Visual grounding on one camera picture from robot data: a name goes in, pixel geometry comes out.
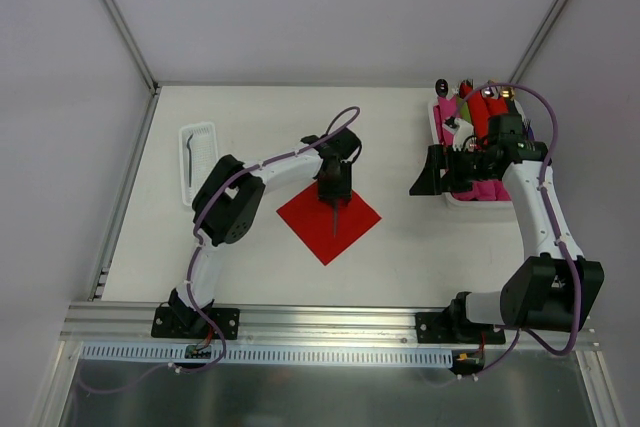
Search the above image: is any blue plastic spoon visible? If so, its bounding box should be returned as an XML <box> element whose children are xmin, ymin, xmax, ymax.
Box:
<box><xmin>332</xmin><ymin>199</ymin><xmax>342</xmax><ymax>238</ymax></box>

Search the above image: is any red paper napkin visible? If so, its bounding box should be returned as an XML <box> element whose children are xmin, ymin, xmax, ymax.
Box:
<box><xmin>277</xmin><ymin>182</ymin><xmax>381</xmax><ymax>265</ymax></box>

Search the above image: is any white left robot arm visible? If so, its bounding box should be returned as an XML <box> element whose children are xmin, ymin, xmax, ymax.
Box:
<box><xmin>152</xmin><ymin>128</ymin><xmax>362</xmax><ymax>339</ymax></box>

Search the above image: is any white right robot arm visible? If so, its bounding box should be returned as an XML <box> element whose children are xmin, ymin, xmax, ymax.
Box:
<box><xmin>409</xmin><ymin>114</ymin><xmax>604</xmax><ymax>343</ymax></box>

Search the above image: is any white utensil tray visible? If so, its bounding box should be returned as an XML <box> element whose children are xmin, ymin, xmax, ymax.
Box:
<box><xmin>178</xmin><ymin>121</ymin><xmax>219</xmax><ymax>207</ymax></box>

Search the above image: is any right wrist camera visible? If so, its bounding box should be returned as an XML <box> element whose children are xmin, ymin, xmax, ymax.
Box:
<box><xmin>441</xmin><ymin>117</ymin><xmax>474</xmax><ymax>150</ymax></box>

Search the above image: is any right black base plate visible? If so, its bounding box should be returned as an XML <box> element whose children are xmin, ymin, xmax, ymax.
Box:
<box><xmin>414</xmin><ymin>309</ymin><xmax>506</xmax><ymax>345</ymax></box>

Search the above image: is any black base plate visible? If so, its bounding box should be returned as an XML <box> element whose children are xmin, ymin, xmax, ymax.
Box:
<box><xmin>414</xmin><ymin>309</ymin><xmax>506</xmax><ymax>345</ymax></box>
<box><xmin>151</xmin><ymin>304</ymin><xmax>241</xmax><ymax>340</ymax></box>

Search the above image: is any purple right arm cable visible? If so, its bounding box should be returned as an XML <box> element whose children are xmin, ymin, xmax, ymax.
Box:
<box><xmin>424</xmin><ymin>81</ymin><xmax>586</xmax><ymax>387</ymax></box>

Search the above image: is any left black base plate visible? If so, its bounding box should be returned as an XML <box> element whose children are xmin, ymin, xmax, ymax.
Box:
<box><xmin>151</xmin><ymin>304</ymin><xmax>241</xmax><ymax>340</ymax></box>

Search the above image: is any white slotted cable duct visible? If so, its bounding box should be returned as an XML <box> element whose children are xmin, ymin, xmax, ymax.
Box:
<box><xmin>79</xmin><ymin>341</ymin><xmax>454</xmax><ymax>369</ymax></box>

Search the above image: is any aluminium mounting rail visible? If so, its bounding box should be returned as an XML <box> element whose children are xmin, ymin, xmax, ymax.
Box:
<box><xmin>59</xmin><ymin>300</ymin><xmax>600</xmax><ymax>351</ymax></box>

